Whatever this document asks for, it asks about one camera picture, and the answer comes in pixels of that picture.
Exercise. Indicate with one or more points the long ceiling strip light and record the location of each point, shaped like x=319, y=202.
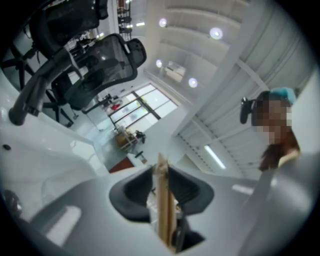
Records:
x=215, y=156

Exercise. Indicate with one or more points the round ceiling light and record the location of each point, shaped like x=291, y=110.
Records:
x=216, y=33
x=163, y=22
x=192, y=82
x=159, y=63

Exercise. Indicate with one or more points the person's head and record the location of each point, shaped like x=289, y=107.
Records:
x=275, y=120

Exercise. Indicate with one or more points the red garment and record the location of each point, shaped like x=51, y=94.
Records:
x=115, y=107

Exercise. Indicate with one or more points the teal hair accessory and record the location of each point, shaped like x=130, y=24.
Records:
x=283, y=93

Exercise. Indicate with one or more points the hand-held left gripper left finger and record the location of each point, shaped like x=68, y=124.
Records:
x=100, y=212

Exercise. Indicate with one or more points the white air conditioner unit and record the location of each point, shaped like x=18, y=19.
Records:
x=175, y=71

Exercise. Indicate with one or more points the wooden shelf rack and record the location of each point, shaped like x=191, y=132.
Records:
x=127, y=138

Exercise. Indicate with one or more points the black mesh office chair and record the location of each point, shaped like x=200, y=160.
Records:
x=105, y=62
x=50, y=67

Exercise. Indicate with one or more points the large glass window wall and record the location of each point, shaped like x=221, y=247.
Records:
x=145, y=105

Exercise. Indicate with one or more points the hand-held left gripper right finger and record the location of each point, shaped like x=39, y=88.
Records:
x=220, y=207

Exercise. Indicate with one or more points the black head-mounted camera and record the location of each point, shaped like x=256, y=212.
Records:
x=246, y=110

